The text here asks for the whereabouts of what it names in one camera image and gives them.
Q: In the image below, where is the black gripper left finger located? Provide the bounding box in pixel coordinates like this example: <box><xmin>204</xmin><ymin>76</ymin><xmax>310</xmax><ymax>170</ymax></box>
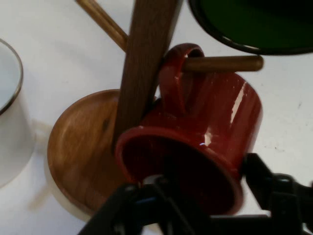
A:
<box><xmin>78</xmin><ymin>174</ymin><xmax>214</xmax><ymax>235</ymax></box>

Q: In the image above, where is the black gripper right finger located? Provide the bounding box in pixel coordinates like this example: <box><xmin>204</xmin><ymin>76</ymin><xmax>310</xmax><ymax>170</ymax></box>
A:
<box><xmin>241</xmin><ymin>152</ymin><xmax>313</xmax><ymax>235</ymax></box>

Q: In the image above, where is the red enamel mug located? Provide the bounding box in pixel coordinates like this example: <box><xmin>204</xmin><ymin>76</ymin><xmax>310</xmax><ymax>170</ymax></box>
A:
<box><xmin>114</xmin><ymin>43</ymin><xmax>264</xmax><ymax>216</ymax></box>

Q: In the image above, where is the brown wooden mug tree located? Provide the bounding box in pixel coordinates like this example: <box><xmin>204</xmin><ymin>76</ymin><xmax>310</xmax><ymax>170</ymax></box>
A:
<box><xmin>47</xmin><ymin>0</ymin><xmax>265</xmax><ymax>216</ymax></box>

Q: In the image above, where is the white enamel mug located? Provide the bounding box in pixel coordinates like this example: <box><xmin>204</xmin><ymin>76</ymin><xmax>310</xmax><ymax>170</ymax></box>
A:
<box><xmin>0</xmin><ymin>38</ymin><xmax>35</xmax><ymax>189</ymax></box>

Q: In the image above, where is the green enamel mug with print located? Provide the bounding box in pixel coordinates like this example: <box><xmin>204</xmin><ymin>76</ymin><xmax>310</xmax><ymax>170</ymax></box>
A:
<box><xmin>187</xmin><ymin>0</ymin><xmax>313</xmax><ymax>55</ymax></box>

